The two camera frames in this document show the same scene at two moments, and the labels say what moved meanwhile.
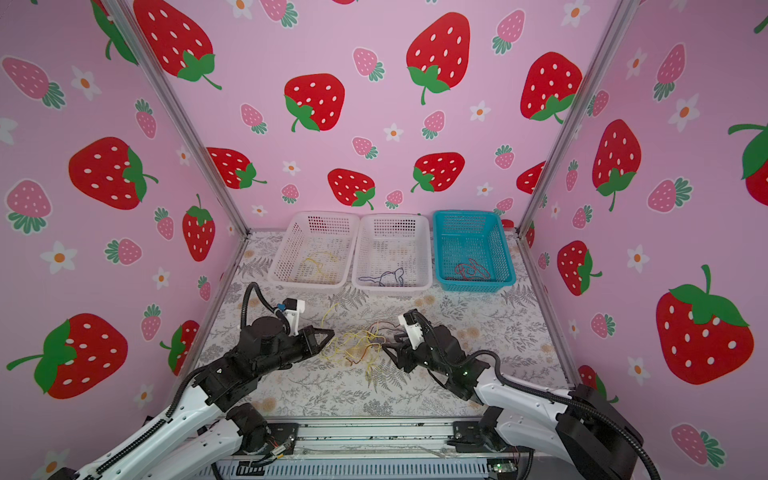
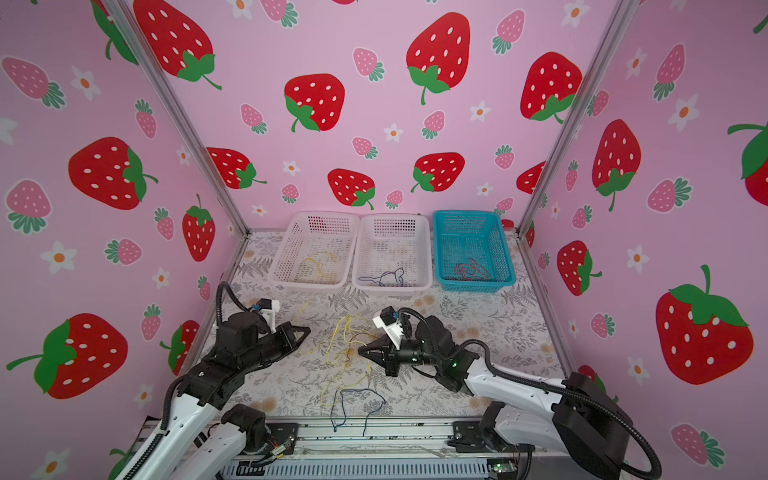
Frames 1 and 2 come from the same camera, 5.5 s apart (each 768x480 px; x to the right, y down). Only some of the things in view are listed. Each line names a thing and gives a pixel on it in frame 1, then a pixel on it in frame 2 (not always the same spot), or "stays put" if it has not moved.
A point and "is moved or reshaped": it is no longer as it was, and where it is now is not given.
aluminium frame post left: x=178 y=109 stays put
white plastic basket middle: x=392 y=254 stays put
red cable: x=466 y=271 stays put
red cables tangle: x=370 y=337 is moved or reshaped
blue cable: x=378 y=279 stays put
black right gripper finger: x=403 y=357 → x=380 y=351
